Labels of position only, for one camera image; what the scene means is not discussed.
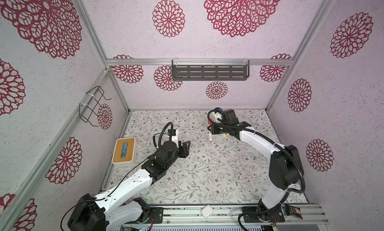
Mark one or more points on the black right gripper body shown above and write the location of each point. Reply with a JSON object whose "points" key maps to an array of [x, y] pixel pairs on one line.
{"points": [[220, 128]]}

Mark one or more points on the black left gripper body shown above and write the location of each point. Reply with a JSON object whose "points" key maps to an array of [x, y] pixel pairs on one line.
{"points": [[181, 152]]}

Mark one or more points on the white pink-tip marker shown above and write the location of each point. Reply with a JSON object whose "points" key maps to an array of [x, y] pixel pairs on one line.
{"points": [[210, 133]]}

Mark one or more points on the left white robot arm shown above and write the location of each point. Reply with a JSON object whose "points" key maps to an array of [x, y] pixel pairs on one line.
{"points": [[108, 210]]}

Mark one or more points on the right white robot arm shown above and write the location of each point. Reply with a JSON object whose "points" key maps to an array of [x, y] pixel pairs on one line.
{"points": [[286, 171]]}

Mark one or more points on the white wooden-top tissue box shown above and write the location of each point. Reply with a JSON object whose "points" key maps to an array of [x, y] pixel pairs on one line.
{"points": [[130, 158]]}

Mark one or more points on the blue tissue pack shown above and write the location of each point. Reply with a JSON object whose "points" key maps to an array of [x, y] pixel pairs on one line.
{"points": [[124, 150]]}

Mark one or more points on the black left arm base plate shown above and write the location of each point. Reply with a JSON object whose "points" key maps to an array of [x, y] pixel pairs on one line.
{"points": [[153, 216]]}

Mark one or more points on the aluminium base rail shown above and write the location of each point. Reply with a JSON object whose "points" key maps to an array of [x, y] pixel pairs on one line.
{"points": [[291, 217]]}

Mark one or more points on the white pad on rail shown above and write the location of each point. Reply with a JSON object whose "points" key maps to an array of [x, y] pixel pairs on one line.
{"points": [[207, 211]]}

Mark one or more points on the dark metal wall shelf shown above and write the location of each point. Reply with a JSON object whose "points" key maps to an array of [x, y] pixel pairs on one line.
{"points": [[187, 72]]}

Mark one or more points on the black wire wall rack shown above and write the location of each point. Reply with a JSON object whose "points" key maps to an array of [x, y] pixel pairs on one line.
{"points": [[90, 108]]}

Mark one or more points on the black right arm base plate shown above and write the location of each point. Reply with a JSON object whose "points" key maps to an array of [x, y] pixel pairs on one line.
{"points": [[255, 214]]}

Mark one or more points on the small circuit board on rail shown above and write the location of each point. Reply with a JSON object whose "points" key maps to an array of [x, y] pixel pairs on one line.
{"points": [[293, 211]]}

